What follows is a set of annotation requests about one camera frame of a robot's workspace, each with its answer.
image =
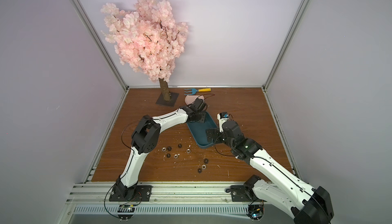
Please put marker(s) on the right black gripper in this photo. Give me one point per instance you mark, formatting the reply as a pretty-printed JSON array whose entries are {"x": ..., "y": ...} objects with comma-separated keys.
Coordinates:
[{"x": 211, "y": 135}]

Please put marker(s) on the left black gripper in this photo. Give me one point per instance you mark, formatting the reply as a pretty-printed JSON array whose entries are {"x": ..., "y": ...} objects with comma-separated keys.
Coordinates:
[{"x": 203, "y": 119}]

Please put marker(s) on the teal plastic storage box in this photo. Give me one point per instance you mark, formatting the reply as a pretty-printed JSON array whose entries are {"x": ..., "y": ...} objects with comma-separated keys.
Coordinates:
[{"x": 204, "y": 133}]

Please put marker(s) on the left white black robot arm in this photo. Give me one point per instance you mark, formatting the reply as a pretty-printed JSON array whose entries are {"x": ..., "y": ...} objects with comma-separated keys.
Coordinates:
[{"x": 144, "y": 140}]

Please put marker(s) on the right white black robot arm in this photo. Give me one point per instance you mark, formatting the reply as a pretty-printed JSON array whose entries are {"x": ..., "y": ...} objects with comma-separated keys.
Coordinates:
[{"x": 298, "y": 199}]

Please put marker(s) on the pink toy dustpan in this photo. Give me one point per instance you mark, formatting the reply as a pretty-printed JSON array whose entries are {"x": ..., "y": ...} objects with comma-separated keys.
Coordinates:
[{"x": 189, "y": 99}]

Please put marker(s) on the blue yellow toy rake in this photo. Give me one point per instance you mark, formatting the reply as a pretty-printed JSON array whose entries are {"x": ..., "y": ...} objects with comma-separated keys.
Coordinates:
[{"x": 193, "y": 91}]

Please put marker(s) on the right circuit board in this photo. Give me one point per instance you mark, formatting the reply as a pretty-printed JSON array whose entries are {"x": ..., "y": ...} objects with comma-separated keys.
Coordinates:
[{"x": 255, "y": 212}]

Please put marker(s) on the circuit board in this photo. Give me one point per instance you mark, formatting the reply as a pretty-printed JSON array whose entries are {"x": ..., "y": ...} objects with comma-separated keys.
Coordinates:
[
  {"x": 125, "y": 212},
  {"x": 255, "y": 212}
]

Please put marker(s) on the pink artificial blossom tree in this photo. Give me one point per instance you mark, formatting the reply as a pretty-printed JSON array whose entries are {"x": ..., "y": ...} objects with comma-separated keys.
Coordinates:
[{"x": 148, "y": 39}]

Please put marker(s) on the left circuit board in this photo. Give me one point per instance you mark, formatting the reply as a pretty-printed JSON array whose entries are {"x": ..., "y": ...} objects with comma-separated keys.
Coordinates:
[{"x": 125, "y": 212}]

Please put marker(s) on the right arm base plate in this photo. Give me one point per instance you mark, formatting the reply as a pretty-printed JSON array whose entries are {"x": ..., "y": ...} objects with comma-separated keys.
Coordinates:
[{"x": 242, "y": 193}]

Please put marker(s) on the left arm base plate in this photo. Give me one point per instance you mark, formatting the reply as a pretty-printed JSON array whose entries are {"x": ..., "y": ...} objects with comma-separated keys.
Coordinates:
[{"x": 136, "y": 193}]

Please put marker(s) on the aluminium front rail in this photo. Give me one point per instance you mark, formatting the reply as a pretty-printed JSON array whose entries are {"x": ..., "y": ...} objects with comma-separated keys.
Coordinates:
[{"x": 199, "y": 192}]

